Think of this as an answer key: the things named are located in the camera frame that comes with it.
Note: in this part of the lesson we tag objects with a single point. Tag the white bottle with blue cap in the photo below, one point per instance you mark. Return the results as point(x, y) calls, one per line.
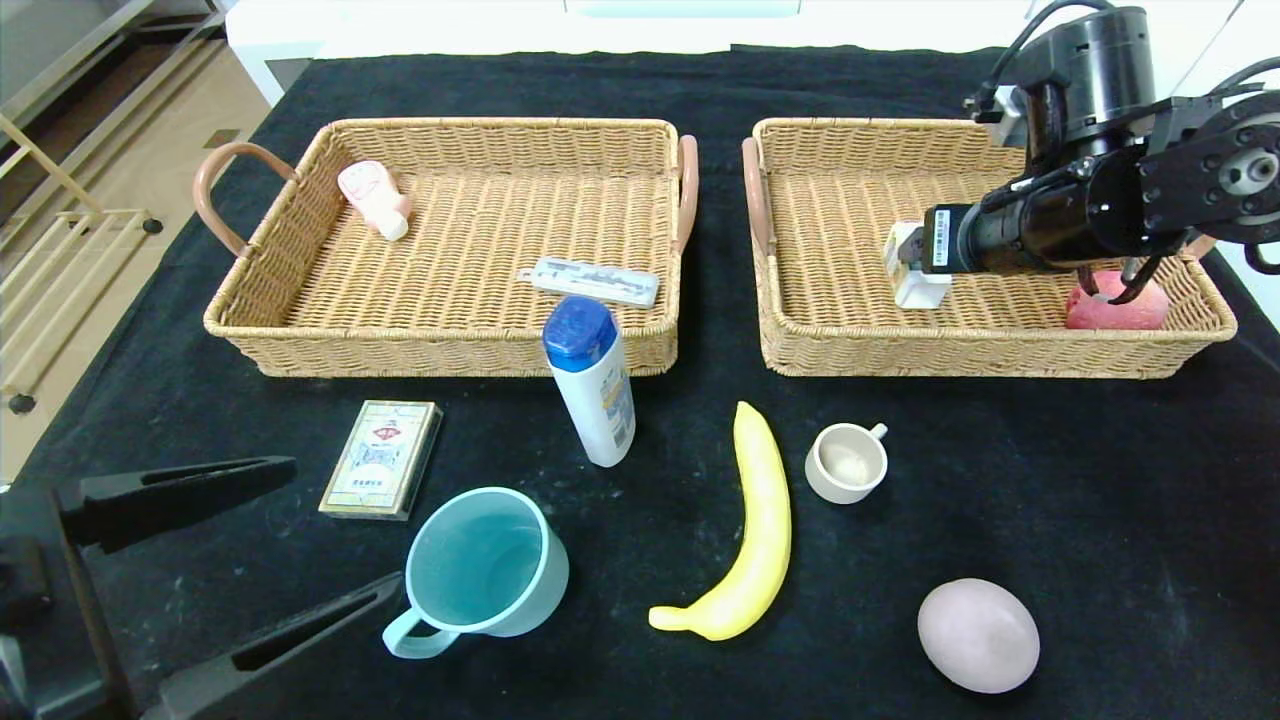
point(598, 400)

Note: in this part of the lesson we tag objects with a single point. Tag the grey flat blister pack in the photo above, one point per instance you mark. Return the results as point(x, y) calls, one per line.
point(590, 282)

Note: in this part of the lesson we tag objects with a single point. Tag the small beige cup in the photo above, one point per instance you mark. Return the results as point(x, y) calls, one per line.
point(846, 465)

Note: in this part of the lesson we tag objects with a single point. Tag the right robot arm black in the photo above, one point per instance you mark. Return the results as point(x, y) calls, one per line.
point(1100, 210)

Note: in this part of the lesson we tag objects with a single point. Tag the right wrist grey camera box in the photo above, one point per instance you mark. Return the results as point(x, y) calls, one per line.
point(1008, 115)

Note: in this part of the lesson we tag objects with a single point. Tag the pale pink egg-shaped ball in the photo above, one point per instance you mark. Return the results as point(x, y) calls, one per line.
point(978, 636)

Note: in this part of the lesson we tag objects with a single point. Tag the teal plastic mug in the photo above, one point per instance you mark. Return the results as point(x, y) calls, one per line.
point(480, 570)

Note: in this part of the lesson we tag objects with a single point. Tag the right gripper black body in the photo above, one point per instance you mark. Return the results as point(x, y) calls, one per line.
point(939, 239)

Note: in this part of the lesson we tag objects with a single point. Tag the white table behind cloth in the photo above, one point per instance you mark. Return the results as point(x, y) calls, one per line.
point(600, 30)

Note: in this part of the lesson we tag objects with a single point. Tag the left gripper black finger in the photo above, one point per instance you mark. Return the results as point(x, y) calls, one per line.
point(170, 500)
point(280, 645)

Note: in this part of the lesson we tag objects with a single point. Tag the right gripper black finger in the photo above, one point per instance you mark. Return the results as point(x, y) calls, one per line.
point(912, 248)

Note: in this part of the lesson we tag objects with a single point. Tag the yellow banana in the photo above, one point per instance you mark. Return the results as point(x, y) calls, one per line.
point(765, 520)

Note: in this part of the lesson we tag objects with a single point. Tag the playing card box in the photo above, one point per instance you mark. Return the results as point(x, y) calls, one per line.
point(382, 460)

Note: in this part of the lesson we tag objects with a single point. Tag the small pink bottle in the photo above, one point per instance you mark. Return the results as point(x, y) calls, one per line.
point(368, 192)

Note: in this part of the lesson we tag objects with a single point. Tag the white juice carton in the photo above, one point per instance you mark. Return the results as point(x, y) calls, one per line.
point(920, 288)

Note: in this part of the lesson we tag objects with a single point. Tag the wooden slatted rack on wheels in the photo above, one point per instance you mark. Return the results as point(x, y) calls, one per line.
point(60, 270)

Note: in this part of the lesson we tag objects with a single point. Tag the grey metal shelf frame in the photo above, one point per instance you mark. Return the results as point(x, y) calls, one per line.
point(90, 60)

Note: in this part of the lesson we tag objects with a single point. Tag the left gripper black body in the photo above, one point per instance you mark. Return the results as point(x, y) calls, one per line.
point(32, 560)

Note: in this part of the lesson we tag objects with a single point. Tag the red apple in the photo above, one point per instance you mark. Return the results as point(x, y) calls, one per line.
point(1100, 312)

